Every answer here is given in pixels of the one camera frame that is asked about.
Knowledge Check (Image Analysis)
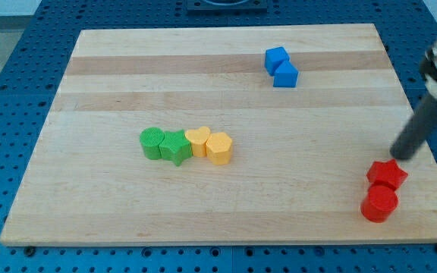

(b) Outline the blue pentagon block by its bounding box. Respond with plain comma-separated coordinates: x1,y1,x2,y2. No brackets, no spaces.
273,61,299,88

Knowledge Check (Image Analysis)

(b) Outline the yellow hexagon block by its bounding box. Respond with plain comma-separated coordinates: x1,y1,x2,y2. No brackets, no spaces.
206,132,233,165

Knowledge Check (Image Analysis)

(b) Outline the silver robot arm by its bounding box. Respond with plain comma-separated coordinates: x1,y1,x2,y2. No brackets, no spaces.
389,40,437,160

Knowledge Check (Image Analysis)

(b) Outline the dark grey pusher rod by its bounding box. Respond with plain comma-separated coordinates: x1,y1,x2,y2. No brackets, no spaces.
389,93,437,160

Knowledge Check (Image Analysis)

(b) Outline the yellow heart block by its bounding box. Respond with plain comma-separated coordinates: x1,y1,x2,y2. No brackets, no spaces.
185,127,211,157

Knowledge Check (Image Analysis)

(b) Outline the dark mounting plate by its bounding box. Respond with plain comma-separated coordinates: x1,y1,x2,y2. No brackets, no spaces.
184,0,268,13

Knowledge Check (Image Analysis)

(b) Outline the green star block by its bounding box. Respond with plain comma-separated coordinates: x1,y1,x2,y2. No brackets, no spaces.
159,130,192,166

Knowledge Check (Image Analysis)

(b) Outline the red cylinder block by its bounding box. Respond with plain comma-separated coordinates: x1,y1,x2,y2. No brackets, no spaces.
360,185,398,223

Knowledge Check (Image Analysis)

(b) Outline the green cylinder block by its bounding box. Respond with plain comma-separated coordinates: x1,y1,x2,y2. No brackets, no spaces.
140,127,165,160

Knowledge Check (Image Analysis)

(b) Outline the red star block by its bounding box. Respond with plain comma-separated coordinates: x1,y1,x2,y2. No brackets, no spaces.
366,159,408,191

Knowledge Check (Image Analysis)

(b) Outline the wooden board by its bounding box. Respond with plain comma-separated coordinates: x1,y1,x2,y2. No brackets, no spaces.
0,24,437,246

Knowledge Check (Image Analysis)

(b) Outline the blue cube block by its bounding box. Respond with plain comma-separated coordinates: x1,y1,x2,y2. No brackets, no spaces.
264,46,290,76

